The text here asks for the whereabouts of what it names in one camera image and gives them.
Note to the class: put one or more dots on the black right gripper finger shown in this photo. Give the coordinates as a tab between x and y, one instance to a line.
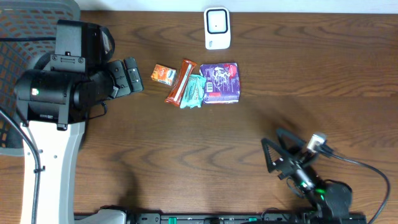
276	155
289	141

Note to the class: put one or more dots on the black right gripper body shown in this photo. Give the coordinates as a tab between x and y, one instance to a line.
308	175

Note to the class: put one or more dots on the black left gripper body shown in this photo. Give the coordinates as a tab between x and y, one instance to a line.
125	78

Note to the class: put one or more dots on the small orange tissue pack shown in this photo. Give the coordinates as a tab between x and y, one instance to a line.
163	74

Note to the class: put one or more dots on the orange snack bar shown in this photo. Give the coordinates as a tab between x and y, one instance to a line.
175	96

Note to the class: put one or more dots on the green snack wrapper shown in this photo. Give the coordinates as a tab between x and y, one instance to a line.
194	92

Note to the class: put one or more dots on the purple snack package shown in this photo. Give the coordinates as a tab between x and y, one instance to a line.
222	84

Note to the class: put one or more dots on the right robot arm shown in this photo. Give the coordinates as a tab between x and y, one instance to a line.
332	199

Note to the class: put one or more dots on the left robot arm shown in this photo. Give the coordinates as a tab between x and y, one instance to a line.
53	99

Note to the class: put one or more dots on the grey plastic mesh basket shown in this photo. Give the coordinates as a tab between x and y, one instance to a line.
21	21

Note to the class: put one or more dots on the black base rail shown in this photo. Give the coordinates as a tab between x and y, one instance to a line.
271	215

